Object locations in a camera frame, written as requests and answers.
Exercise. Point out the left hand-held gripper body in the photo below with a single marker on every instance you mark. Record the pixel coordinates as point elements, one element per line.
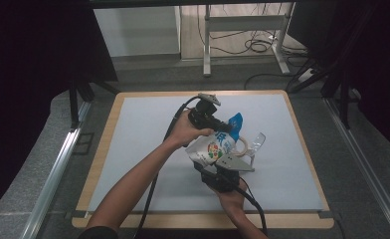
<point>204,118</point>

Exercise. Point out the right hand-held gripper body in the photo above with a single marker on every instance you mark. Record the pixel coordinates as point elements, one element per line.
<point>221,179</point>

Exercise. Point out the white and blue salt bag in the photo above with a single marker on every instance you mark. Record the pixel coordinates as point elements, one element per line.
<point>213,147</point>

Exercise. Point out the clear glass pitcher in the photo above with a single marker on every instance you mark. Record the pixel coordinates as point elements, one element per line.
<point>257,142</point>

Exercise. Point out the person's right hand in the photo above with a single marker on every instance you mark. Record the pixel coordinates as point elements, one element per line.
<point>234,200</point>

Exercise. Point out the person's left hand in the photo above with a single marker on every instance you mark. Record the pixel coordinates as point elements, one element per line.
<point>181,132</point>

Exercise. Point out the white power strip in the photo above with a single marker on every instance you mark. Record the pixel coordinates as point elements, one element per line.
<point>305,75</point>

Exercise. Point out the white panel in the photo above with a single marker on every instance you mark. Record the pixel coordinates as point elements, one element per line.
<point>136,31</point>

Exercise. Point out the black floor plate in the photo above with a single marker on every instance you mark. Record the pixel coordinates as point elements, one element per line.
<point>83,143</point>

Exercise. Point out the black metal stand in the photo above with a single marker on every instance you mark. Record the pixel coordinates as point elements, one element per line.
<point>73,103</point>
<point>344,99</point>

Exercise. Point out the black curtain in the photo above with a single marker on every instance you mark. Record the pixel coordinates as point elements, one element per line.
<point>34,66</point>
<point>375,66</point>

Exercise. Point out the white metal desk frame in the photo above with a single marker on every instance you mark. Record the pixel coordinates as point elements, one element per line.
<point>246,23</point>

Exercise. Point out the aluminium rail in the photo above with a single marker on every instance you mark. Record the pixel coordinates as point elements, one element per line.
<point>55,179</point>
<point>365,166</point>

